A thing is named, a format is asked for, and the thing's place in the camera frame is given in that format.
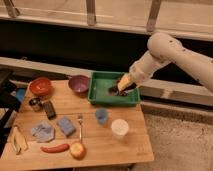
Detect orange bowl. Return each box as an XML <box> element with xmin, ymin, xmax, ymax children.
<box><xmin>29</xmin><ymin>77</ymin><xmax>52</xmax><ymax>96</ymax></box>

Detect purple bowl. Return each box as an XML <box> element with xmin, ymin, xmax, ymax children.
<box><xmin>68</xmin><ymin>75</ymin><xmax>90</xmax><ymax>93</ymax></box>

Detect red chili pepper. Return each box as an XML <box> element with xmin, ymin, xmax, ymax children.
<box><xmin>40</xmin><ymin>143</ymin><xmax>70</xmax><ymax>153</ymax></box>

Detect black dish brush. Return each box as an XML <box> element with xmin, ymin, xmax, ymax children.
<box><xmin>108</xmin><ymin>79</ymin><xmax>137</xmax><ymax>96</ymax></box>

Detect green plastic tray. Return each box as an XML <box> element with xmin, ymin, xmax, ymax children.
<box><xmin>88</xmin><ymin>71</ymin><xmax>140</xmax><ymax>106</ymax></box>

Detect blue plastic cup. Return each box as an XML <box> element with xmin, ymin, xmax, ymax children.
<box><xmin>95</xmin><ymin>108</ymin><xmax>108</xmax><ymax>124</ymax></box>

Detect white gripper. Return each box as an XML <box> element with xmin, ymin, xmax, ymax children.
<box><xmin>118</xmin><ymin>60</ymin><xmax>155</xmax><ymax>91</ymax></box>

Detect metal fork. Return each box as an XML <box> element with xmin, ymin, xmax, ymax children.
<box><xmin>78</xmin><ymin>115</ymin><xmax>83</xmax><ymax>143</ymax></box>

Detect small metal cup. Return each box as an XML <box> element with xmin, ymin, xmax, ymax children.
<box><xmin>29</xmin><ymin>98</ymin><xmax>42</xmax><ymax>112</ymax></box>

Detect blue sponge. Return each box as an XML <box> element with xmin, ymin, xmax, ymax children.
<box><xmin>57</xmin><ymin>117</ymin><xmax>76</xmax><ymax>137</ymax></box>

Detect black rectangular device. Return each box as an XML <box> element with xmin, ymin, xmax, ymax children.
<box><xmin>43</xmin><ymin>101</ymin><xmax>56</xmax><ymax>119</ymax></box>

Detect light blue cloth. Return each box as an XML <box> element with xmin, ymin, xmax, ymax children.
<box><xmin>30</xmin><ymin>122</ymin><xmax>55</xmax><ymax>143</ymax></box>

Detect dark side furniture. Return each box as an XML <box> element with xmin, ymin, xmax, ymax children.
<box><xmin>0</xmin><ymin>68</ymin><xmax>22</xmax><ymax>148</ymax></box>

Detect white paper cup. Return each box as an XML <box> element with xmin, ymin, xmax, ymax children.
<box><xmin>111</xmin><ymin>119</ymin><xmax>129</xmax><ymax>138</ymax></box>

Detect dark red grapes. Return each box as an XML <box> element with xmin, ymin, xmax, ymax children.
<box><xmin>116</xmin><ymin>77</ymin><xmax>121</xmax><ymax>88</ymax></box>

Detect blue object left edge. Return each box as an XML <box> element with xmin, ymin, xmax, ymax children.
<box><xmin>15</xmin><ymin>88</ymin><xmax>26</xmax><ymax>102</ymax></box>

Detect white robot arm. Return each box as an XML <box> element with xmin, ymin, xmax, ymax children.
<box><xmin>117</xmin><ymin>32</ymin><xmax>213</xmax><ymax>92</ymax></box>

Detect red yellow apple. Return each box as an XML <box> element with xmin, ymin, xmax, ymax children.
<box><xmin>70</xmin><ymin>141</ymin><xmax>86</xmax><ymax>160</ymax></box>

